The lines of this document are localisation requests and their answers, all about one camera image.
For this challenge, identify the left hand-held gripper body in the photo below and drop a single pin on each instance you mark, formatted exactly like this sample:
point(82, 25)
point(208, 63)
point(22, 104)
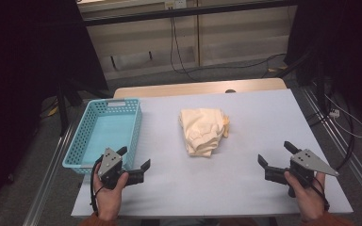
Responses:
point(109, 163)

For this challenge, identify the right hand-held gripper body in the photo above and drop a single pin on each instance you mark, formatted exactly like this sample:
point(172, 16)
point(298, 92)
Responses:
point(308, 161)

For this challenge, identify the light blue plastic basket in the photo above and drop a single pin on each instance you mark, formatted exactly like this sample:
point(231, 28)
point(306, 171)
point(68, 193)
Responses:
point(106, 132)

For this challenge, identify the cream garment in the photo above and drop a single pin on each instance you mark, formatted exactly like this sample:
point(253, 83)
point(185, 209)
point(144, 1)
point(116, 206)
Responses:
point(202, 132)

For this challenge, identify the person's left hand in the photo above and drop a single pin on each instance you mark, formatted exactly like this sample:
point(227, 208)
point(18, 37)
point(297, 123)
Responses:
point(108, 197)

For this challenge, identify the person's right hand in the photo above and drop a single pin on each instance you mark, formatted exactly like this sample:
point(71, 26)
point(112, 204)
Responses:
point(308, 201)

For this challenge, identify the white table sheet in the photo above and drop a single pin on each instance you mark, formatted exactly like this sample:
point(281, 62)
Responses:
point(232, 188)

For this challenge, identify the white power adapter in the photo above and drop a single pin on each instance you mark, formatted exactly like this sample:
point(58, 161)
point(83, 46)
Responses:
point(334, 113)

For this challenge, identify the black metal stand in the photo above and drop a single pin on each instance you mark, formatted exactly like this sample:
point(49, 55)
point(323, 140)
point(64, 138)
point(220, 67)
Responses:
point(63, 109)

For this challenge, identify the round table grommet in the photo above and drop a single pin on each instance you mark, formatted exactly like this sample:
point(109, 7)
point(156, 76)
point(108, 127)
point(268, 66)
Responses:
point(230, 91)

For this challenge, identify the wooden table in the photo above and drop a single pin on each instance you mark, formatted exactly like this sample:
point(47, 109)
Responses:
point(185, 88)

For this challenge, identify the black curtain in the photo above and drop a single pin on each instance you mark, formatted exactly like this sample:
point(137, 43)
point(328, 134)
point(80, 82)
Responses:
point(342, 47)
point(22, 62)

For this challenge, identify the black horizontal bar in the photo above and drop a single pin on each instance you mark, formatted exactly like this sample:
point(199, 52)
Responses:
point(185, 12)

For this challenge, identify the aluminium rail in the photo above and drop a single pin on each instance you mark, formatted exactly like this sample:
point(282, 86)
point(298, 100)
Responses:
point(48, 175)
point(336, 138)

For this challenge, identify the white wall outlet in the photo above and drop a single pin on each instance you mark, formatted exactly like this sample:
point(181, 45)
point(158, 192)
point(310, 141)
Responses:
point(176, 4)

